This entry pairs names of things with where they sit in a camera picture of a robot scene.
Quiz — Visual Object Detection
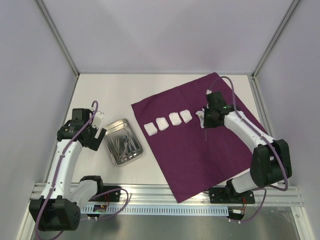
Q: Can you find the packaged blade pouch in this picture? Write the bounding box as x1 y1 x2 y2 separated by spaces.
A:
195 110 204 129

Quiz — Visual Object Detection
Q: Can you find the stainless steel tray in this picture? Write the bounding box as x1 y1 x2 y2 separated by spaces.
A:
102 118 144 167

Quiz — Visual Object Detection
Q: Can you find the white gauze pad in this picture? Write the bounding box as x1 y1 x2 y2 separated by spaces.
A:
144 122 158 136
169 112 182 126
179 109 193 124
156 117 169 131

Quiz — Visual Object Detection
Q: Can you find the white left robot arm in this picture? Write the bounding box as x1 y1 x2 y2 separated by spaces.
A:
29 103 106 232

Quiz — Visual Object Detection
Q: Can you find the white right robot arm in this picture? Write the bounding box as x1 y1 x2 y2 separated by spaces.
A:
203 90 292 203

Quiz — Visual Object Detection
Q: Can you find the purple cloth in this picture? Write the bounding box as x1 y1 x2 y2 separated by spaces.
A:
131 73 260 202

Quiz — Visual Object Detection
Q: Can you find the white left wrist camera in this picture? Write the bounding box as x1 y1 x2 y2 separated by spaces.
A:
90 110 105 129

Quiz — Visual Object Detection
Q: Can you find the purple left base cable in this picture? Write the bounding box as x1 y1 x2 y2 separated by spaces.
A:
82 188 133 222

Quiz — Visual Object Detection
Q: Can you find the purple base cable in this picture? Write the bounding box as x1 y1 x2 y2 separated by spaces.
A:
82 188 133 222
226 188 267 225

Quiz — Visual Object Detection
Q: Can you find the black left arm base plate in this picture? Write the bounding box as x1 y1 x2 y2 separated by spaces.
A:
89 185 127 203

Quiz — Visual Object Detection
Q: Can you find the aluminium front rail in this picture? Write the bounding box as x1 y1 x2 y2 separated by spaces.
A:
29 182 305 207

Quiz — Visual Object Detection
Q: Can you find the aluminium rail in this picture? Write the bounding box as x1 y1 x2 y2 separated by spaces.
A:
249 73 311 240
29 182 305 207

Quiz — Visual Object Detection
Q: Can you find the white slotted cable duct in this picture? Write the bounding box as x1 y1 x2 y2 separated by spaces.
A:
81 204 229 217

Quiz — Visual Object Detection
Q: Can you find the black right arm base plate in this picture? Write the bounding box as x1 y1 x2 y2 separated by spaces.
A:
204 186 256 205

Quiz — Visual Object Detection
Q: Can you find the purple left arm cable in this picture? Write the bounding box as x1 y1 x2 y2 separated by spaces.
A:
34 100 99 238

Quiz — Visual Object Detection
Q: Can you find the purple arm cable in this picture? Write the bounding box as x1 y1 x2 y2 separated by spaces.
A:
208 75 290 192
34 100 99 238

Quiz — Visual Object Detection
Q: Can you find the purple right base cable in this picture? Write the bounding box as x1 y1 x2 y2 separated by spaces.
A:
226 188 267 225

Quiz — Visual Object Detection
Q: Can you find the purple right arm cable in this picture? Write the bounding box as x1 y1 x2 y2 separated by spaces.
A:
208 75 290 192

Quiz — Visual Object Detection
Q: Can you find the aluminium left frame post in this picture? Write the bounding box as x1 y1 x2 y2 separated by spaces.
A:
34 0 80 79

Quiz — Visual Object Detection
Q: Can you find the aluminium frame post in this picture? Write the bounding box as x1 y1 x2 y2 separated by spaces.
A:
251 0 303 79
34 0 80 79

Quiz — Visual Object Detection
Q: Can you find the aluminium right side rail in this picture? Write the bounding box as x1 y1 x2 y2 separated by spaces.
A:
249 73 311 240

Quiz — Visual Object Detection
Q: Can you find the aluminium right frame post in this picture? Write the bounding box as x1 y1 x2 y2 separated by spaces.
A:
251 0 303 79

